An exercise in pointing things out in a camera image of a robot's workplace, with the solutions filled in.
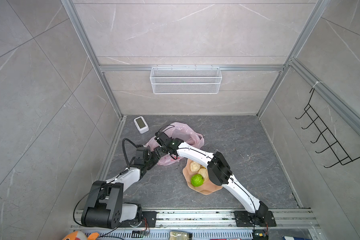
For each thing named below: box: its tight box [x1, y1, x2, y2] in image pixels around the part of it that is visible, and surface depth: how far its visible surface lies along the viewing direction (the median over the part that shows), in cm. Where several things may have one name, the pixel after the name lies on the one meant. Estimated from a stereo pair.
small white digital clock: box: [134, 116, 150, 134], surface depth 111 cm
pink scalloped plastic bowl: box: [182, 158, 223, 195], surface depth 83 cm
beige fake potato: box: [189, 161, 201, 172], surface depth 86 cm
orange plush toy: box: [62, 230, 100, 240], surface depth 66 cm
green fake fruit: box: [190, 174, 205, 187], surface depth 81 cm
